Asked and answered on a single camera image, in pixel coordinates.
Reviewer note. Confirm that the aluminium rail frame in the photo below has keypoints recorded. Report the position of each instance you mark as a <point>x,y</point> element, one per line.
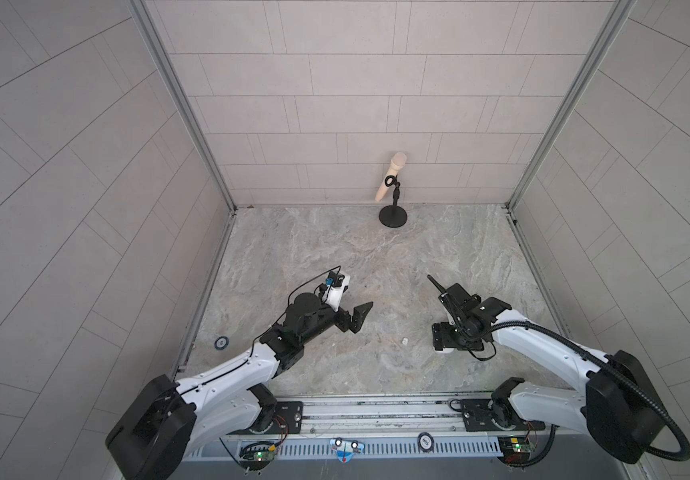
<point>352,416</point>

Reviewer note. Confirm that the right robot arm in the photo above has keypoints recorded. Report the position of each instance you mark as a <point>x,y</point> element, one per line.
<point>608,397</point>

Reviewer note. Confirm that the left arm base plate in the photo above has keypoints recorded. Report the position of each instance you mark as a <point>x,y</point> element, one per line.
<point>286,419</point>

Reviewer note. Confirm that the black microphone stand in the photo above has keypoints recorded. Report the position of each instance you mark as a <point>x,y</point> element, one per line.
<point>393,216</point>

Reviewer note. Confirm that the beige microphone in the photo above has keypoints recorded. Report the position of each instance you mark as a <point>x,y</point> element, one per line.
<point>397,163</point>

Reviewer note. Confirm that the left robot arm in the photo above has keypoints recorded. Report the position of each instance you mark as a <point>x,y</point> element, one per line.
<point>170,419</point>

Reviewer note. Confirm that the green circuit board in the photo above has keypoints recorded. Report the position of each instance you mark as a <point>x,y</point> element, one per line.
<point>258,455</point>
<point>514,450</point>

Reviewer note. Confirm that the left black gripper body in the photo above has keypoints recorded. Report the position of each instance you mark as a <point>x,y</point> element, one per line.
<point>324,320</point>

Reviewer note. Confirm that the right green circuit board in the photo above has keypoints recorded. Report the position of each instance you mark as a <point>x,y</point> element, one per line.
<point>514,450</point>

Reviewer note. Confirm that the left green circuit board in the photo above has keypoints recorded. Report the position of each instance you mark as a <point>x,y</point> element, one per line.
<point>258,455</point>

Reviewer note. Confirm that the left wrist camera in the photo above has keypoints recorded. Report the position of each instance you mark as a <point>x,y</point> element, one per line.
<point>333,289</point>

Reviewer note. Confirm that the blue ring sticker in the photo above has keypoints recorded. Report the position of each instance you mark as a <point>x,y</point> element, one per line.
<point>221,343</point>

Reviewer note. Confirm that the blue white stereo camera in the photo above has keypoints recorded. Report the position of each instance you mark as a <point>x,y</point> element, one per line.
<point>345,449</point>

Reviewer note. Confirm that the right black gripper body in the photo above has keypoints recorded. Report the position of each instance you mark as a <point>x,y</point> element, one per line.
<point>451,337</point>

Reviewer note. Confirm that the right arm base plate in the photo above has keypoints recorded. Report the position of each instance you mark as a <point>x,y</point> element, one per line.
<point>480,415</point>

